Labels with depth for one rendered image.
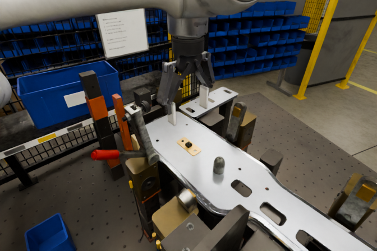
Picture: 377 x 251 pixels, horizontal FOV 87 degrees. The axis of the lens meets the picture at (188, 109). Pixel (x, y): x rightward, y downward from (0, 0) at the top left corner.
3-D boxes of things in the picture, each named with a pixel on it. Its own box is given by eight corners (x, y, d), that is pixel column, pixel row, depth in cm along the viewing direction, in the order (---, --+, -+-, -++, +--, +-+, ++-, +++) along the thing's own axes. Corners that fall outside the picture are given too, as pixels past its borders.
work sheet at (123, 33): (149, 50, 101) (141, -23, 84) (106, 60, 89) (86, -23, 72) (147, 49, 102) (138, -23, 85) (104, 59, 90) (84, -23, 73)
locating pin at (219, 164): (225, 173, 56) (228, 157, 53) (218, 180, 54) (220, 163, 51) (217, 167, 58) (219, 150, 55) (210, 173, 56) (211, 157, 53)
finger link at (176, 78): (192, 64, 47) (189, 62, 46) (173, 106, 48) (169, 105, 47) (182, 60, 49) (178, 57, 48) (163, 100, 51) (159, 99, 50)
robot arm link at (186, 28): (218, 6, 41) (216, 36, 45) (189, 3, 47) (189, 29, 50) (185, 10, 36) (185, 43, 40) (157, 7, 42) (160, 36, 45)
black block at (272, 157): (269, 204, 79) (289, 150, 63) (255, 220, 74) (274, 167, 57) (257, 195, 82) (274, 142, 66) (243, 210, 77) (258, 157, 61)
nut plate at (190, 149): (202, 150, 62) (202, 147, 61) (193, 156, 60) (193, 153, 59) (184, 136, 67) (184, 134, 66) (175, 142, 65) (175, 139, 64)
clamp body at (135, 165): (167, 230, 71) (159, 161, 51) (143, 251, 65) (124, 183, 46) (157, 216, 75) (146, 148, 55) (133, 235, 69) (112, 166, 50)
